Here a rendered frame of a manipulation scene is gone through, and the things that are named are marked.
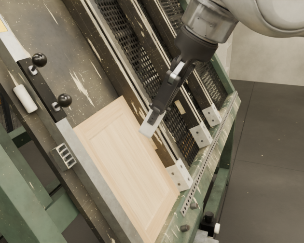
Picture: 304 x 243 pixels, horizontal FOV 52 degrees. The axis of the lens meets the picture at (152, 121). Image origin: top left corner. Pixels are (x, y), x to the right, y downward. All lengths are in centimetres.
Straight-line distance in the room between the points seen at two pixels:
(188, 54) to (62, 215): 61
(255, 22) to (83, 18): 101
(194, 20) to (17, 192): 54
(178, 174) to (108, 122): 40
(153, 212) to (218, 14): 84
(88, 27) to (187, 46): 79
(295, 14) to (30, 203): 67
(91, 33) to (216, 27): 82
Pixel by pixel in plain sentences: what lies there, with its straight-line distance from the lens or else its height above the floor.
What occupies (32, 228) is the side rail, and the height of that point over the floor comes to 121.
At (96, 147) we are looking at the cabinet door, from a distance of 106.
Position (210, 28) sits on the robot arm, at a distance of 54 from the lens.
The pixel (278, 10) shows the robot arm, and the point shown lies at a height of 169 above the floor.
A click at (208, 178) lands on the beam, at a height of 83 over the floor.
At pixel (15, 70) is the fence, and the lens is 97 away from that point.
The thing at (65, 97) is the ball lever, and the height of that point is 145.
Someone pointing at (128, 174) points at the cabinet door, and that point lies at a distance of 114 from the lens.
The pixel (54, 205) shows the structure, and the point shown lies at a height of 114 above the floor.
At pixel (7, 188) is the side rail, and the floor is 130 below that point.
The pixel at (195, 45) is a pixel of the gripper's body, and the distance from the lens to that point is 55.
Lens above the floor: 172
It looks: 24 degrees down
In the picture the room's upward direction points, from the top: straight up
